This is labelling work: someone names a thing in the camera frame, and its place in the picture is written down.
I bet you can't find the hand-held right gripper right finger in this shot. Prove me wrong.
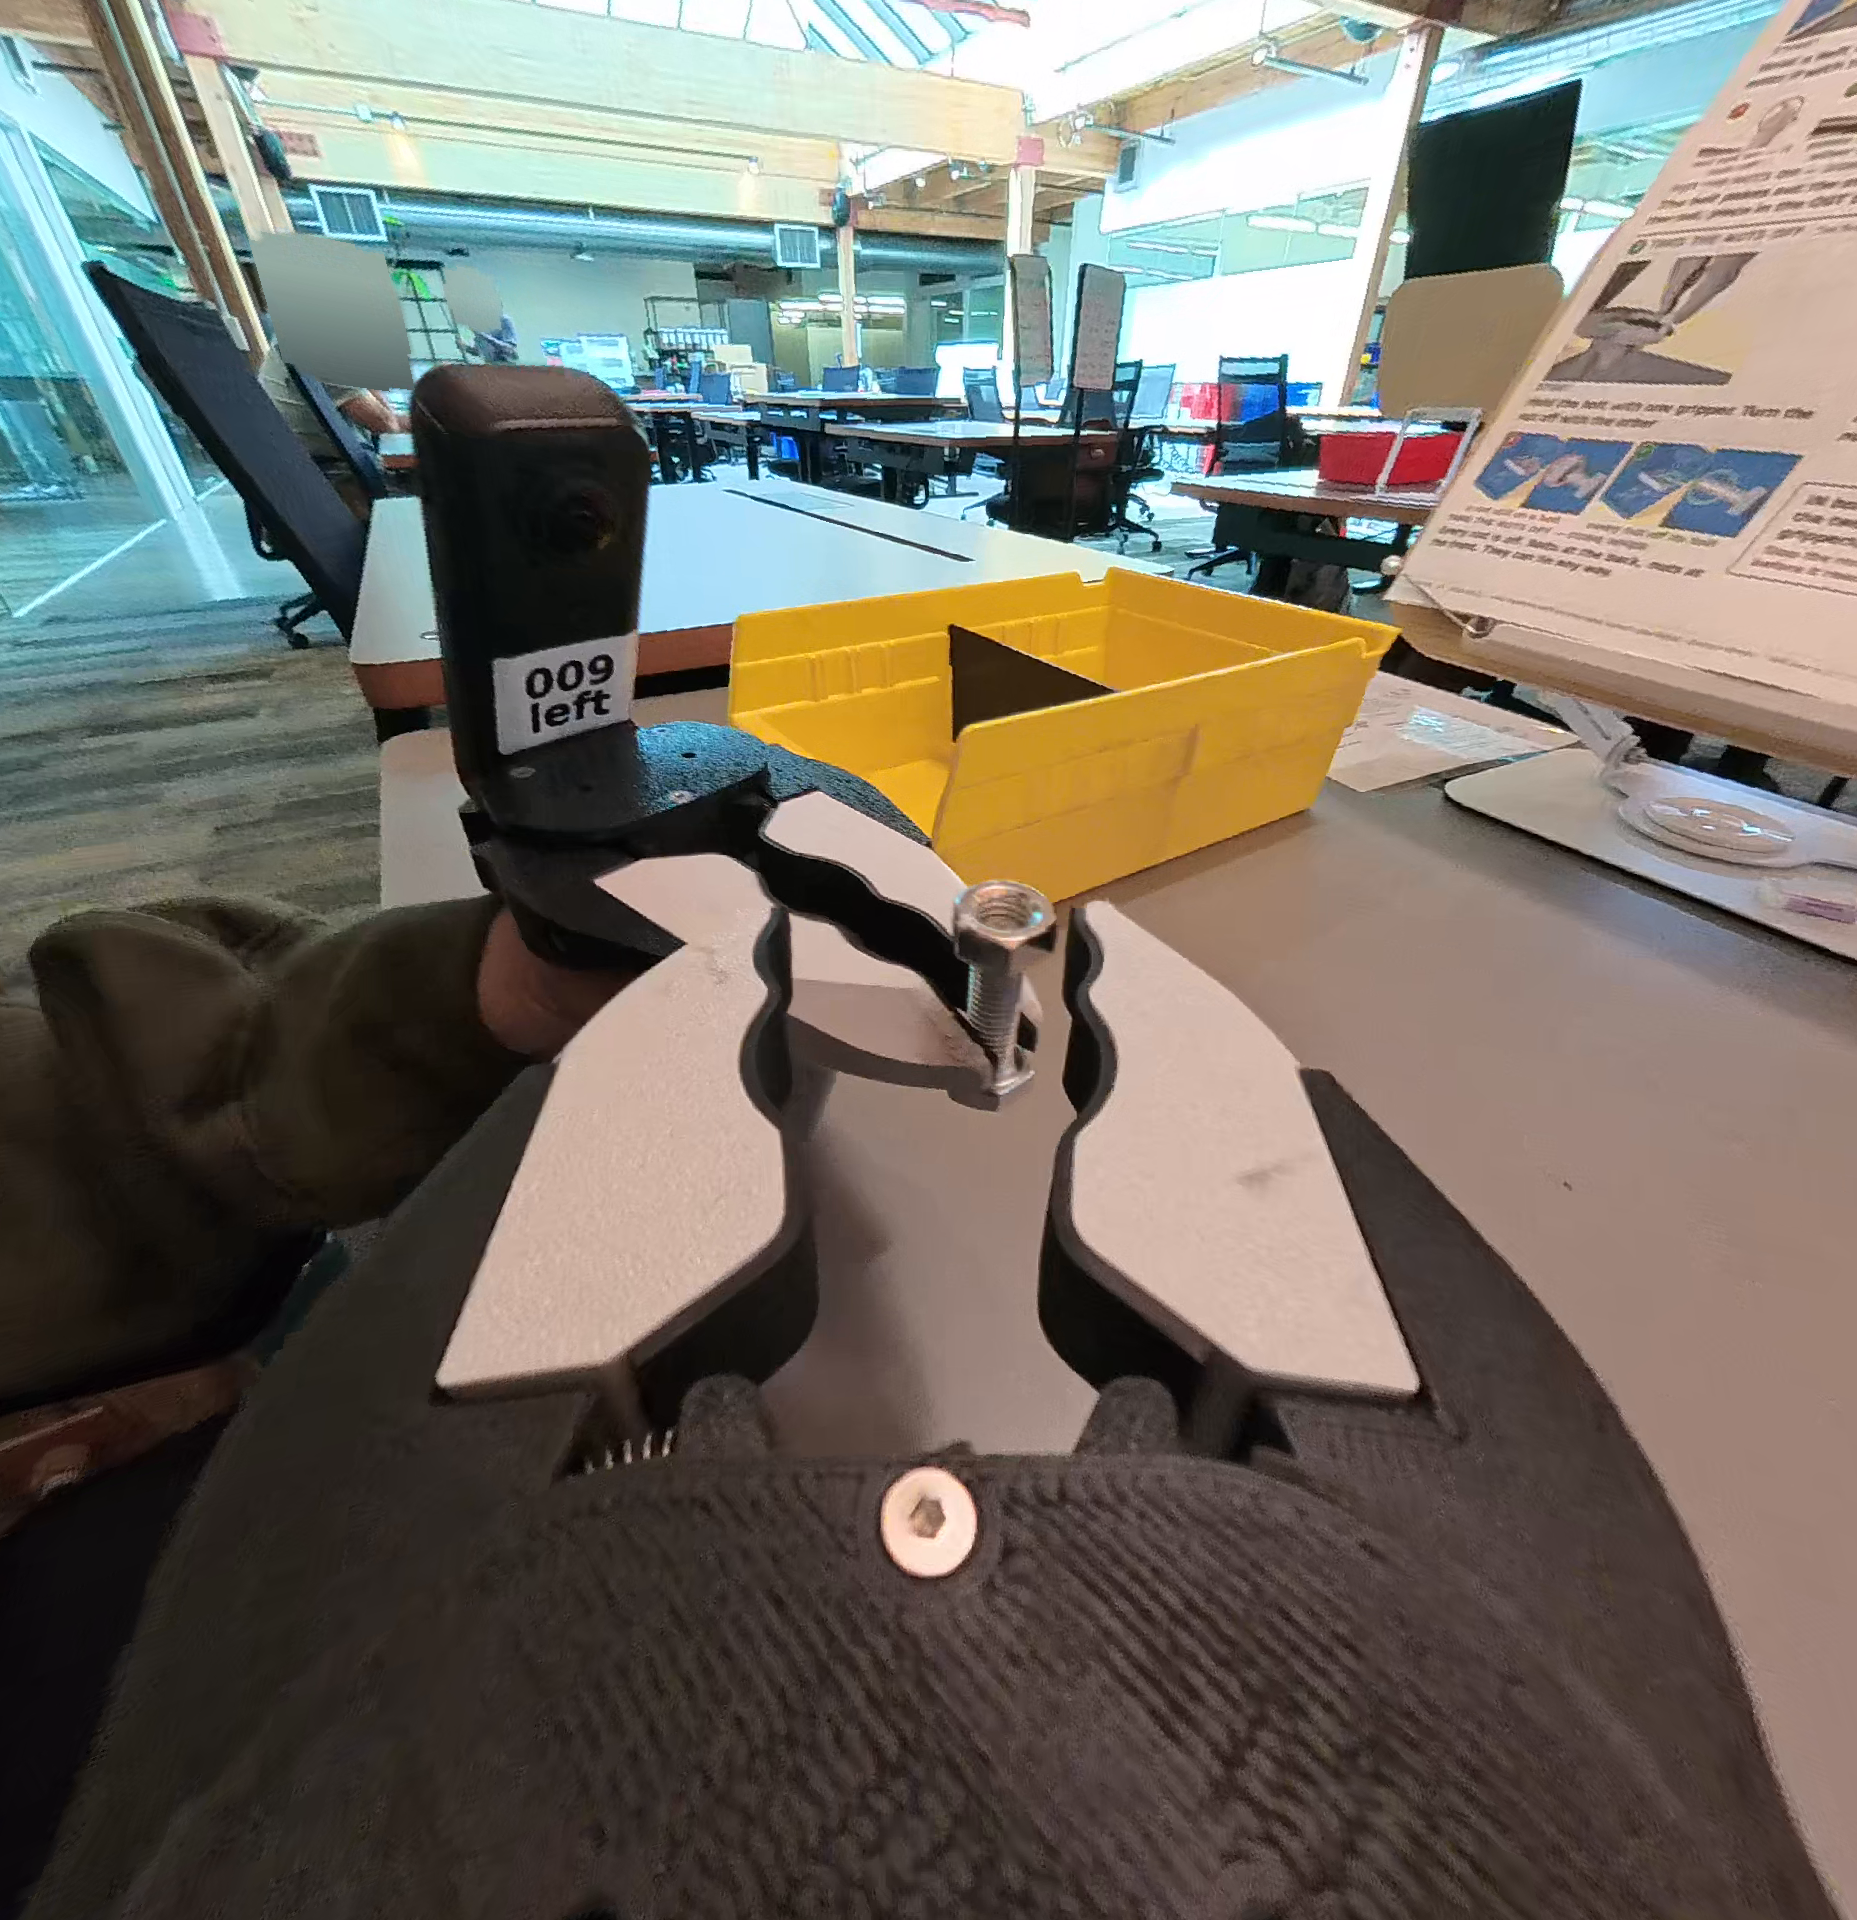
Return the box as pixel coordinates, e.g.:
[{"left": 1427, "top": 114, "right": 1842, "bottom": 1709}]
[{"left": 1042, "top": 898, "right": 1422, "bottom": 1449}]

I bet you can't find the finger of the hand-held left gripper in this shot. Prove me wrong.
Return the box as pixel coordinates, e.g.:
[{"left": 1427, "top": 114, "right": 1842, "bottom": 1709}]
[
  {"left": 746, "top": 791, "right": 1044, "bottom": 1053},
  {"left": 593, "top": 851, "right": 1020, "bottom": 1112}
]

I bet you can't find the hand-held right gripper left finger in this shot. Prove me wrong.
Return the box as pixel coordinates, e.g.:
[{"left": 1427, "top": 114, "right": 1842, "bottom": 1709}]
[{"left": 436, "top": 899, "right": 818, "bottom": 1443}]

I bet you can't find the silver bolt with nut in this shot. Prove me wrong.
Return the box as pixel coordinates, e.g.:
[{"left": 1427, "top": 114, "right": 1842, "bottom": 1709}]
[{"left": 949, "top": 879, "right": 1059, "bottom": 1109}]

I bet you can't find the person's left forearm olive sleeve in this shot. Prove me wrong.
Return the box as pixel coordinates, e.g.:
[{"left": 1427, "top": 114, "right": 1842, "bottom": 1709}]
[{"left": 0, "top": 895, "right": 572, "bottom": 1419}]

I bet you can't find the person's left hand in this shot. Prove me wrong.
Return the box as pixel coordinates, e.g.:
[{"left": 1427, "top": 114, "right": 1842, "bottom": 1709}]
[{"left": 475, "top": 904, "right": 654, "bottom": 1059}]

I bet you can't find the black bin divider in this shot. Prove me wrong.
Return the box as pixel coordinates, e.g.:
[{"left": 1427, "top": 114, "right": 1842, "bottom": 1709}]
[{"left": 949, "top": 620, "right": 1118, "bottom": 747}]

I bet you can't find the yellow plastic bin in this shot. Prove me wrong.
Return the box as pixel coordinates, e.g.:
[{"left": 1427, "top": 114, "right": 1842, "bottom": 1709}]
[{"left": 727, "top": 566, "right": 1405, "bottom": 906}]

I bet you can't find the white table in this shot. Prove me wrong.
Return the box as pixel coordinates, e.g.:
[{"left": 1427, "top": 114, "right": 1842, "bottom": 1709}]
[{"left": 349, "top": 478, "right": 1174, "bottom": 709}]

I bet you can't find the black tilted panel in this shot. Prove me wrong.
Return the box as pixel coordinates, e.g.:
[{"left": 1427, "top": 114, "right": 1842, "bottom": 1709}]
[{"left": 85, "top": 261, "right": 379, "bottom": 649}]

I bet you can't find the black office chair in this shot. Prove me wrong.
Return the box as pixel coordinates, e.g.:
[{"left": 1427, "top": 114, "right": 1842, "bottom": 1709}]
[
  {"left": 1186, "top": 353, "right": 1295, "bottom": 578},
  {"left": 986, "top": 360, "right": 1168, "bottom": 556}
]

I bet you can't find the white sheet stand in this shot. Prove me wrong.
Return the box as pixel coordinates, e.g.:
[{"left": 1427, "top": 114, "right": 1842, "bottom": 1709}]
[{"left": 1444, "top": 688, "right": 1857, "bottom": 970}]

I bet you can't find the paper sheet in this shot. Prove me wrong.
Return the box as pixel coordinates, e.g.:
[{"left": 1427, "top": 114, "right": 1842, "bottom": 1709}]
[{"left": 1325, "top": 673, "right": 1585, "bottom": 796}]

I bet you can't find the clear magnifying glass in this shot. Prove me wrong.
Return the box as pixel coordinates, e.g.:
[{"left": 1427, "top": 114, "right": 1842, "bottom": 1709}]
[{"left": 1616, "top": 791, "right": 1857, "bottom": 881}]

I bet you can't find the red bin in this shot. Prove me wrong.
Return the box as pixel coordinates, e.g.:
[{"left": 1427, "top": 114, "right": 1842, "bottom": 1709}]
[{"left": 1316, "top": 426, "right": 1470, "bottom": 493}]

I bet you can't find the tan cardboard panel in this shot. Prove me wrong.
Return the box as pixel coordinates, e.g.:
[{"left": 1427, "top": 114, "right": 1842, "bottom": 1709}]
[{"left": 1376, "top": 263, "right": 1565, "bottom": 425}]

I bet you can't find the printed instruction sheet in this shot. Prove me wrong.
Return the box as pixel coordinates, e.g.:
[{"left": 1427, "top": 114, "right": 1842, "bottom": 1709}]
[{"left": 1385, "top": 0, "right": 1857, "bottom": 741}]

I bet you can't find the black hanging screen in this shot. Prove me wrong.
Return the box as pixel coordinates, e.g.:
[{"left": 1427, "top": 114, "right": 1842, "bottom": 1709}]
[{"left": 1405, "top": 76, "right": 1585, "bottom": 289}]

